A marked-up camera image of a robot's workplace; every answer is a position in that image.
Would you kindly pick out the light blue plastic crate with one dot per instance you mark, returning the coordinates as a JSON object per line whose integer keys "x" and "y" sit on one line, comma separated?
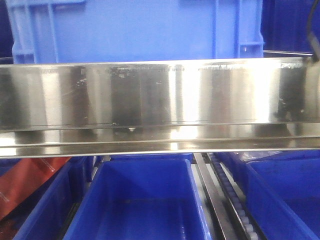
{"x": 75, "y": 31}

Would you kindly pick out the lower left dark blue bin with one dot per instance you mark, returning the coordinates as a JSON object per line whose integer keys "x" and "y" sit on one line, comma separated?
{"x": 45, "y": 213}

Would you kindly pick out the lower right dark blue bin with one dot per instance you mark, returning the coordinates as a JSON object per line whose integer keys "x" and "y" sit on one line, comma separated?
{"x": 282, "y": 190}

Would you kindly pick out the lower middle dark blue bin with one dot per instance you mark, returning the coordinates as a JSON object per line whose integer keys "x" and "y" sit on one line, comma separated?
{"x": 147, "y": 199}

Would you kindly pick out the dark blue bin right background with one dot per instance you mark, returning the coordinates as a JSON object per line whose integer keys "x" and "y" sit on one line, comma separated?
{"x": 291, "y": 26}

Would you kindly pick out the lower roller track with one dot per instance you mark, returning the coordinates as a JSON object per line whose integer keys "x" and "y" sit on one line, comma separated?
{"x": 243, "y": 222}

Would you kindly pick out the lower steel guide rail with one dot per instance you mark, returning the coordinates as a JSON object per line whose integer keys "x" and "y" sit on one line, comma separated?
{"x": 222, "y": 225}

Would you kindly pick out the dark blue bin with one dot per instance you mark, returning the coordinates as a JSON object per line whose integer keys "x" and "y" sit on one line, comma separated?
{"x": 282, "y": 190}
{"x": 45, "y": 213}
{"x": 147, "y": 199}

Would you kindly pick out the stainless steel shelf front rail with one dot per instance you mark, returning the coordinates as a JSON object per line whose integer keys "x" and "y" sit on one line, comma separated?
{"x": 213, "y": 105}

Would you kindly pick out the red foil package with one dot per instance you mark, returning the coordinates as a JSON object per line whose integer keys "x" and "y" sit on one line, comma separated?
{"x": 24, "y": 178}

